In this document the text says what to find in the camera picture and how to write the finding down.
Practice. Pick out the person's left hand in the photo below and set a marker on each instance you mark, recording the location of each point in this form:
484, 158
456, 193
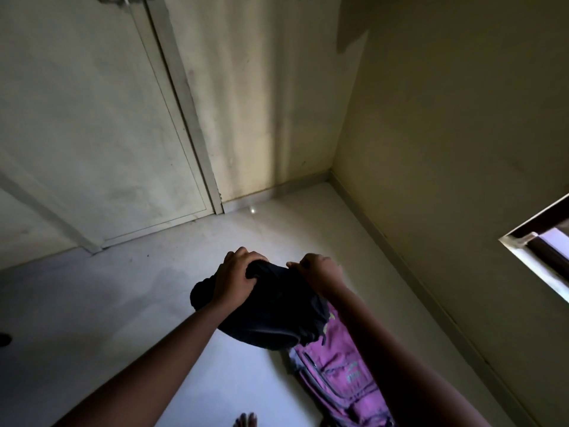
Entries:
233, 280

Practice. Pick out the person's right hand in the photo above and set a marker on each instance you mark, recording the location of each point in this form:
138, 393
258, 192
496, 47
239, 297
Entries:
321, 273

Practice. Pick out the person's right fingers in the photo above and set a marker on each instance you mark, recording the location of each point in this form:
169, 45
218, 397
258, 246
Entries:
302, 264

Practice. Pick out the person's left fingers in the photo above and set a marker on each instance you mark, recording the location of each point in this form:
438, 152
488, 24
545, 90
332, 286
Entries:
244, 257

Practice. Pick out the black cloth garment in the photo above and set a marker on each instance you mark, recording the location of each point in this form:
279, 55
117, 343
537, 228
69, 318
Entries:
275, 311

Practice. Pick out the person's right forearm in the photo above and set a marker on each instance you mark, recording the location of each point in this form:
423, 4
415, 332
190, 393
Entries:
400, 364

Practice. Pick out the person's left forearm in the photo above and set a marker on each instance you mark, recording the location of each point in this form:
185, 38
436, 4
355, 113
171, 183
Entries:
146, 373

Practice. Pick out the pink backpack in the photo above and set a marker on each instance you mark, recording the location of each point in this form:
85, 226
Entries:
340, 377

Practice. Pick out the cream door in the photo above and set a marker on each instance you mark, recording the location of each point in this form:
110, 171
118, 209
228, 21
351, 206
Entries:
89, 124

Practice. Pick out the white window frame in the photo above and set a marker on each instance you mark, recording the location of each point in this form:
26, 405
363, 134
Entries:
540, 248

